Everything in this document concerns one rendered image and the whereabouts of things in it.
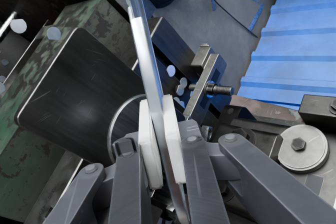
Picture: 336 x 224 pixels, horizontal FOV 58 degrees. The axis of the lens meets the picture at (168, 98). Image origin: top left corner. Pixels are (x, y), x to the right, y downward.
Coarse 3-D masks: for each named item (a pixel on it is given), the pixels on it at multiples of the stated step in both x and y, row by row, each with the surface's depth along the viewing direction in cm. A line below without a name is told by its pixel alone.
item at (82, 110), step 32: (64, 64) 36; (96, 64) 39; (32, 96) 34; (64, 96) 37; (96, 96) 40; (128, 96) 43; (32, 128) 34; (64, 128) 37; (96, 128) 40; (128, 128) 43; (96, 160) 41
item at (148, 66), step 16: (128, 0) 20; (144, 16) 43; (144, 32) 18; (144, 48) 18; (144, 64) 18; (144, 80) 18; (160, 96) 27; (160, 112) 19; (160, 128) 19; (160, 144) 19; (176, 192) 21; (176, 208) 22
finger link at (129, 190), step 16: (112, 144) 15; (128, 144) 15; (128, 160) 15; (128, 176) 13; (112, 192) 12; (128, 192) 12; (144, 192) 13; (112, 208) 11; (128, 208) 11; (144, 208) 12
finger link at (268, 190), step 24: (240, 144) 14; (240, 168) 13; (264, 168) 12; (240, 192) 14; (264, 192) 11; (288, 192) 10; (312, 192) 10; (264, 216) 12; (288, 216) 10; (312, 216) 9
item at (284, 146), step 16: (224, 128) 39; (240, 128) 36; (256, 128) 40; (272, 128) 38; (288, 128) 36; (304, 128) 35; (256, 144) 35; (272, 144) 34; (288, 144) 35; (304, 144) 33; (320, 144) 33; (288, 160) 34; (304, 160) 33; (320, 160) 32; (304, 176) 33; (320, 176) 32; (224, 192) 33; (320, 192) 31; (240, 208) 32
